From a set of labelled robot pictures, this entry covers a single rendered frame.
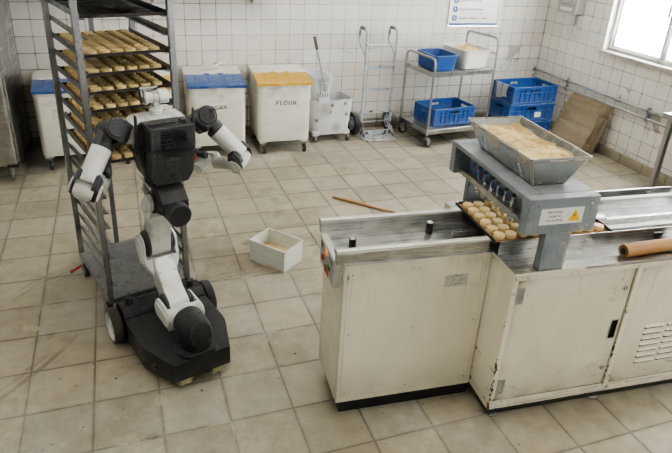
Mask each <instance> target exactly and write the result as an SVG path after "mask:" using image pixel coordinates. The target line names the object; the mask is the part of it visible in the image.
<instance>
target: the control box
mask: <svg viewBox="0 0 672 453"><path fill-rule="evenodd" d="M321 240H322V241H323V247H322V245H321V247H320V261H321V264H322V266H323V268H324V267H325V268H324V270H325V273H326V272H327V277H328V279H329V281H330V283H331V285H332V287H333V288H338V287H339V284H340V268H341V265H336V263H335V252H334V248H335V247H334V245H333V243H332V241H331V239H330V237H329V235H328V233H327V234H321ZM326 249H327V256H326V252H325V250H326ZM322 253H323V254H324V260H322V259H321V254H322ZM330 258H331V259H332V265H331V264H330ZM324 265H325V266H324ZM326 265H329V267H330V271H329V272H328V271H327V270H326Z"/></svg>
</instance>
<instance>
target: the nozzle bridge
mask: <svg viewBox="0 0 672 453"><path fill-rule="evenodd" d="M475 162H476V164H475V166H474V169H473V171H474V172H475V173H477V172H478V170H479V166H481V167H482V177H481V178H483V177H484V175H485V172H486V171H487V172H489V174H488V175H489V177H488V182H487V183H490V181H491V179H492V176H494V177H495V178H496V179H495V185H494V188H497V185H498V183H499V181H500V182H501V183H502V185H501V186H502V189H501V193H500V194H504V191H505V188H506V187H508V188H509V189H510V190H509V194H508V199H507V200H511V197H512V195H513V193H515V194H516V201H515V205H514V206H515V207H514V208H510V207H509V206H510V202H508V201H507V202H503V201H502V199H503V196H501V195H500V196H496V190H493V191H491V190H489V188H490V187H489V186H490V185H488V184H487V185H483V180H482V179H481V180H477V174H474V173H473V172H472V167H473V165H474V163H475ZM449 170H450V171H451V172H453V173H460V174H461V175H462V176H464V177H465V178H466V182H465V188H464V195H463V201H467V200H481V199H487V197H488V198H489V199H490V200H491V201H492V202H493V203H495V204H496V205H497V206H498V207H499V208H500V209H501V210H503V211H504V212H505V213H506V214H507V215H508V216H509V217H511V218H512V219H513V220H514V221H515V222H516V223H517V224H519V225H518V231H519V232H520V233H521V234H522V235H523V236H528V235H539V234H540V236H539V241H538V245H537V250H536V254H535V259H534V263H533V268H534V269H535V270H536V271H548V270H557V269H562V267H563V263H564V259H565V255H566V251H567V247H568V243H569V238H570V234H571V232H573V231H584V230H593V227H594V223H595V219H596V216H597V212H598V208H599V204H600V201H601V197H602V195H600V194H599V193H597V192H596V191H594V190H592V189H591V188H589V187H588V186H586V185H585V184H583V183H582V182H580V181H578V180H577V179H575V178H574V177H571V178H570V179H569V180H568V181H567V182H566V183H564V184H552V185H537V186H532V185H530V184H529V183H528V182H526V181H525V180H524V179H522V178H521V177H520V176H518V175H517V174H516V173H514V172H513V171H511V170H510V169H509V168H507V167H506V166H505V165H503V164H502V163H501V162H499V161H498V160H497V159H495V158H494V157H493V156H491V155H490V154H488V153H487V152H486V151H484V150H483V149H482V148H481V147H480V144H479V142H478V139H463V140H453V144H452V151H451V158H450V165H449ZM474 187H476V188H477V189H478V190H479V192H478V193H476V192H475V189H474ZM480 192H482V193H483V194H484V195H485V197H484V198H481V195H480Z"/></svg>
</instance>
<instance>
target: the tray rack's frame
mask: <svg viewBox="0 0 672 453"><path fill-rule="evenodd" d="M41 7H42V14H43V20H44V27H45V33H46V40H47V47H48V53H49V60H50V66H51V73H52V80H53V86H54V93H55V99H56V106H57V113H58V119H59V126H60V132H61V139H62V146H63V152H64V159H65V165H66V172H67V179H68V184H69V182H70V180H71V178H72V177H73V170H72V163H71V156H70V149H69V143H68V136H67V129H66V122H65V115H64V108H63V102H62V95H61V88H60V81H59V74H58V67H57V61H56V54H55V47H54V40H53V33H52V27H51V20H50V13H49V6H48V0H41ZM88 27H89V31H95V30H94V21H93V18H88ZM109 179H110V180H111V183H110V186H109V188H108V192H109V200H110V208H111V217H112V225H113V233H114V241H115V242H113V244H109V245H107V246H108V249H109V251H110V252H111V253H112V255H113V256H114V258H113V259H109V262H110V263H111V265H112V266H113V268H114V269H115V271H116V272H115V273H111V276H112V277H113V279H114V280H115V282H116V283H117V285H118V286H115V287H113V293H114V301H115V303H117V302H120V301H124V300H125V297H126V296H132V297H133V298H134V297H137V296H140V295H144V294H147V293H150V292H154V291H157V287H156V284H155V282H154V279H153V276H152V275H151V274H150V273H149V272H148V270H147V269H146V268H145V267H144V266H143V264H142V263H140V260H139V256H138V252H137V248H136V243H135V240H136V237H134V238H130V239H126V240H122V241H119V235H118V226H117V217H116V209H115V200H114V192H113V183H112V176H111V177H110V178H109ZM70 198H71V205H72V212H73V218H74V225H75V231H76V238H77V245H78V251H79V256H80V257H81V258H79V261H80V262H81V264H82V265H83V264H85V265H86V267H87V269H88V270H89V272H90V274H91V275H92V277H93V279H94V280H95V282H96V283H97V285H98V287H99V288H100V290H101V292H102V293H103V295H101V297H102V299H103V301H104V308H105V309H107V304H106V302H108V299H107V292H106V284H105V277H104V273H103V271H102V270H101V268H100V267H99V265H98V264H97V262H96V260H95V259H94V257H93V256H92V254H91V253H90V251H89V250H88V249H85V250H84V245H83V238H82V231H81V224H80V218H79V211H78V204H77V198H75V197H74V196H73V194H72V193H70ZM177 271H178V274H179V276H180V279H181V282H182V283H184V282H186V281H185V277H184V275H183V268H180V267H179V266H178V265H177Z"/></svg>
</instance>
